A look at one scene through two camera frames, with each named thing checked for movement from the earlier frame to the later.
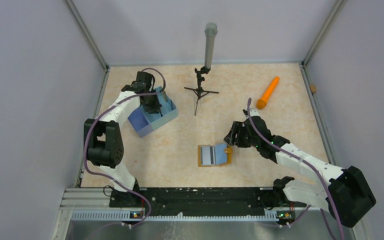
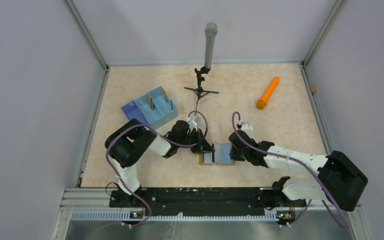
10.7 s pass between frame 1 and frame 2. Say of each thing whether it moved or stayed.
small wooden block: stayed
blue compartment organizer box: stayed
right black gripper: moved
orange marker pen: stayed
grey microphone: stayed
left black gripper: moved
